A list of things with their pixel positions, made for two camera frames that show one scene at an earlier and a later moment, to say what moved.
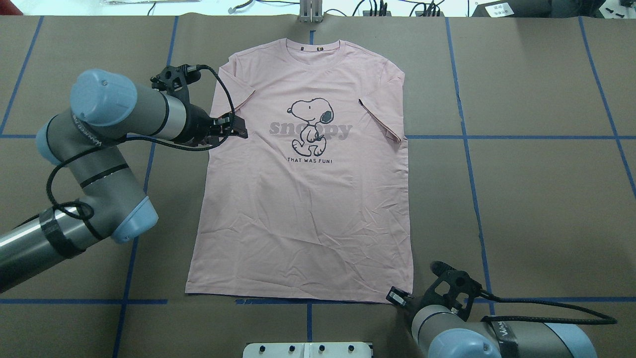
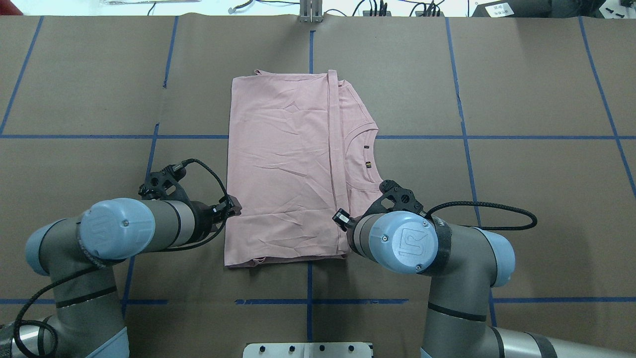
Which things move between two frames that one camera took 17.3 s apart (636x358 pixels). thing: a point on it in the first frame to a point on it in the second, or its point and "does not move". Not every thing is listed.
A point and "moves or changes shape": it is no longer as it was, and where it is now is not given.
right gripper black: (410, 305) to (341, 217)
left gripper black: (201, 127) to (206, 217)
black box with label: (514, 8) does not move
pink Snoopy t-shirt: (314, 204) moves or changes shape
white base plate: (307, 350) does not move
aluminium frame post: (311, 11) does not move
